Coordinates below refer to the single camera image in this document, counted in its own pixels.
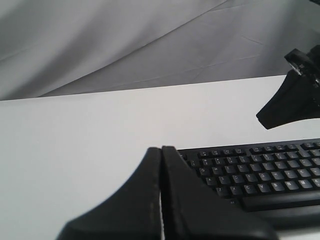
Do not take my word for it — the black acer keyboard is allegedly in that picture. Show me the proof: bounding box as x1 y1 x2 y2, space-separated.
179 138 320 229

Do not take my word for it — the grey backdrop cloth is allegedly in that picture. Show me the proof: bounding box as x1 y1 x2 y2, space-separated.
0 0 320 100

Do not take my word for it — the black other arm gripper body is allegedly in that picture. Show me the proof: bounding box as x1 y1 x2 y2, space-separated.
284 44 320 88

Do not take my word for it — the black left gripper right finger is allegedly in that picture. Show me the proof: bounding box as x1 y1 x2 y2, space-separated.
161 146 278 240

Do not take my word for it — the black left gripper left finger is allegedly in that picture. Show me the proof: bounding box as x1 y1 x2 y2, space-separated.
57 147 162 240

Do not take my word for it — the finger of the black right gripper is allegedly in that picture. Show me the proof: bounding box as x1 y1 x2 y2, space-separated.
256 70 320 130

